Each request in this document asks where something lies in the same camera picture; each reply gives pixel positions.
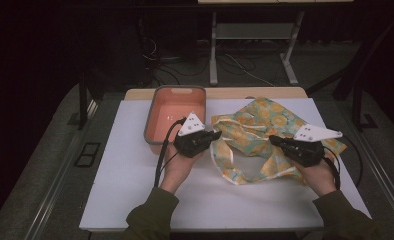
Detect person's right hand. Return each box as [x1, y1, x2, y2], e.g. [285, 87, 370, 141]
[293, 151, 338, 198]

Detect grey metal table stand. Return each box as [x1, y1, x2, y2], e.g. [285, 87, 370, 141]
[197, 0, 354, 87]

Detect dark floor stand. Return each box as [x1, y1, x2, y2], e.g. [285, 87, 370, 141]
[305, 13, 394, 132]

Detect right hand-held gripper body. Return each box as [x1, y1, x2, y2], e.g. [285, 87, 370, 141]
[282, 123, 343, 168]

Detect pink basket with grey rim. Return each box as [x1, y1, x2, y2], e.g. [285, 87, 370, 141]
[143, 85, 208, 155]

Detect fruit print cloth bag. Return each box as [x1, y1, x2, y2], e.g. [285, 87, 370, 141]
[209, 96, 348, 186]

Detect black metal stand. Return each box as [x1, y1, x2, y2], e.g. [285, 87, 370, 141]
[77, 71, 103, 131]

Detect black floor socket frame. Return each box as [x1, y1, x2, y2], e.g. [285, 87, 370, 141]
[73, 142, 102, 168]

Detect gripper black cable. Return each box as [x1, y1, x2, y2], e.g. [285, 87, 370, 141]
[153, 117, 188, 189]
[322, 134, 365, 192]

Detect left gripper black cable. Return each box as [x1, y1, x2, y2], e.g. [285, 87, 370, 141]
[153, 117, 188, 189]

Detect cables on floor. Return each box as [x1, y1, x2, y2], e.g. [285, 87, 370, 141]
[141, 36, 276, 88]

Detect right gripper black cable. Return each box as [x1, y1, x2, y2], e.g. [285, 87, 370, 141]
[322, 134, 365, 192]

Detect person's left hand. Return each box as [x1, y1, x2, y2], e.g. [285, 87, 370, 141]
[159, 143, 203, 195]

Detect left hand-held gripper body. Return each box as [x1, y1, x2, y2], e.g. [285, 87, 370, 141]
[173, 112, 216, 159]

